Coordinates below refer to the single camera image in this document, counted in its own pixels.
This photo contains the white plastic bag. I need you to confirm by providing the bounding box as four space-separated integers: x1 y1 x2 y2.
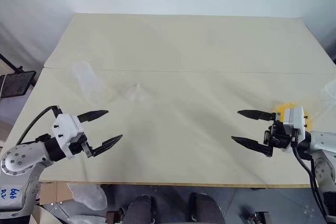
67 183 108 211

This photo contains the black metal bracket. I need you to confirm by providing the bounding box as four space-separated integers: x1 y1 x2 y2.
244 210 273 224

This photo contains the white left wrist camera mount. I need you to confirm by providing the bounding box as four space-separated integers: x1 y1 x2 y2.
51 114 85 160

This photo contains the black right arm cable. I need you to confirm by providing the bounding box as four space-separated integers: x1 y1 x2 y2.
290 129 328 221

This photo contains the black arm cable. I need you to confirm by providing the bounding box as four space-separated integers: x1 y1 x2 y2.
19 105 63 146
290 129 328 221

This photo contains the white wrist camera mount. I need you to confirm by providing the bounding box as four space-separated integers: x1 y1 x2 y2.
51 114 85 160
282 106 308 153

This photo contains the yellow round object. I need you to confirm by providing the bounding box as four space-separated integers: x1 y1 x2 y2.
272 100 316 130

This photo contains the clear plastic container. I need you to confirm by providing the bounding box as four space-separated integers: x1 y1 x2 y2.
318 80 336 116

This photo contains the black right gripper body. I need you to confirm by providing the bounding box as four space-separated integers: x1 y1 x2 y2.
263 120 293 154

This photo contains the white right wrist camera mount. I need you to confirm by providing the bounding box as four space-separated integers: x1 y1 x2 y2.
282 106 308 153

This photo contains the black metal stand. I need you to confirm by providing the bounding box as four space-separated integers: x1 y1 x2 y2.
0 52 37 100

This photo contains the clear plastic cup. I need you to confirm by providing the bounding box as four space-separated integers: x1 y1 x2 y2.
70 60 107 105

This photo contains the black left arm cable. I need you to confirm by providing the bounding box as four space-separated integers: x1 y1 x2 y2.
19 105 63 146

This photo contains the brown cardboard box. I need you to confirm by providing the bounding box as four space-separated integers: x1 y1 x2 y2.
39 182 75 206

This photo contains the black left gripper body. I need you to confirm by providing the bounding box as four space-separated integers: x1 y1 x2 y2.
69 133 94 159

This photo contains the dark rounded shape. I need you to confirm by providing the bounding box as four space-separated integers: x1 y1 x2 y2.
125 194 156 224
188 191 225 224

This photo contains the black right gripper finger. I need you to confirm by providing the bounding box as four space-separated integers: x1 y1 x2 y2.
231 135 274 158
237 109 277 123

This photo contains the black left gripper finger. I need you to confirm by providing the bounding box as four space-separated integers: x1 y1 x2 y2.
77 110 109 124
90 134 123 158

